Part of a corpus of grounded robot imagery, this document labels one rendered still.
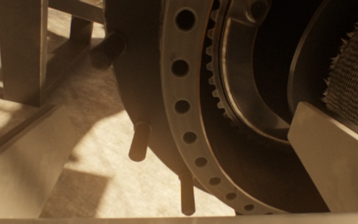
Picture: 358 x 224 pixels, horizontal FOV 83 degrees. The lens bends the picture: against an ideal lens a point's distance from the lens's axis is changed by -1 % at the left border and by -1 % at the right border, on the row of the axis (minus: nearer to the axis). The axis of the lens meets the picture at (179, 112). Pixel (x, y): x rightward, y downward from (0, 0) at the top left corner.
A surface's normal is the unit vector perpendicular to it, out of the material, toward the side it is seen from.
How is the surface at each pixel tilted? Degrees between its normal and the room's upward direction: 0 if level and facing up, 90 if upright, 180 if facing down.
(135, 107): 90
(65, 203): 0
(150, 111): 90
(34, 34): 90
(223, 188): 90
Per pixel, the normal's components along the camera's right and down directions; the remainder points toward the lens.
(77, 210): 0.34, -0.81
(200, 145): 0.02, 0.52
